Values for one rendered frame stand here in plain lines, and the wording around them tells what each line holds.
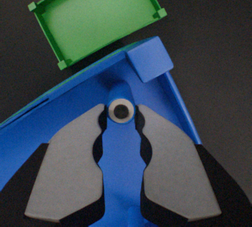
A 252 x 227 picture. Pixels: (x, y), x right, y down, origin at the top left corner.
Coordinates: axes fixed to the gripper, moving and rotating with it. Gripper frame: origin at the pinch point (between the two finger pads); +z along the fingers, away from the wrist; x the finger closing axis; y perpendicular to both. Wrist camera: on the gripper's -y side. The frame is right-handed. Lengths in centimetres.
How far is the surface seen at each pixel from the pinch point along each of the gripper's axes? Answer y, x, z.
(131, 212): 14.7, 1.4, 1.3
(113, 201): 14.3, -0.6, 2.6
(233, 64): 11, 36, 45
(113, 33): 4.6, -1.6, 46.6
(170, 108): 3.4, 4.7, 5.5
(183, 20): 0, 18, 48
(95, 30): 3.7, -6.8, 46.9
